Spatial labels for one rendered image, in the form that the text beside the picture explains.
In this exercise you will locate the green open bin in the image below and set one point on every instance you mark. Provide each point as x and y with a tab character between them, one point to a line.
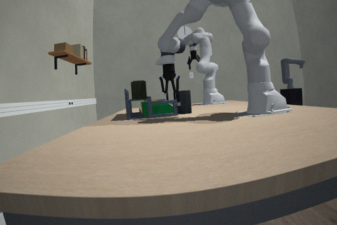
157	108

